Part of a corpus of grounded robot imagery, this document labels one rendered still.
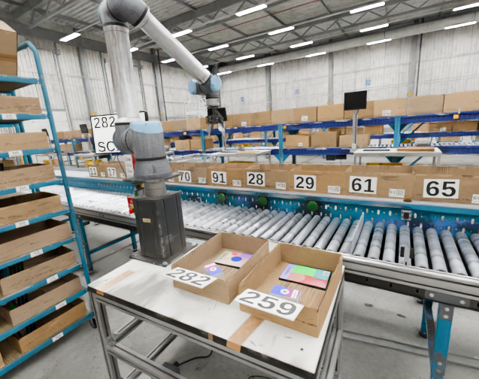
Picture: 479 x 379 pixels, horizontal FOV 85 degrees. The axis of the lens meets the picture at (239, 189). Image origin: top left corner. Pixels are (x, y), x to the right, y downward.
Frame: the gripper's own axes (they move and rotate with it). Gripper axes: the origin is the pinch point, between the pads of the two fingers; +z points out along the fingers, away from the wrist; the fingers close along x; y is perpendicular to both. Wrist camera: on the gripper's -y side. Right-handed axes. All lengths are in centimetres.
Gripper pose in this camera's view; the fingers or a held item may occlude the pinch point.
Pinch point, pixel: (216, 135)
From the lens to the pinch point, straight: 190.3
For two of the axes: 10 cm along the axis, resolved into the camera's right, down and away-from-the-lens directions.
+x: 9.0, 0.5, -4.4
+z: 0.6, 9.7, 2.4
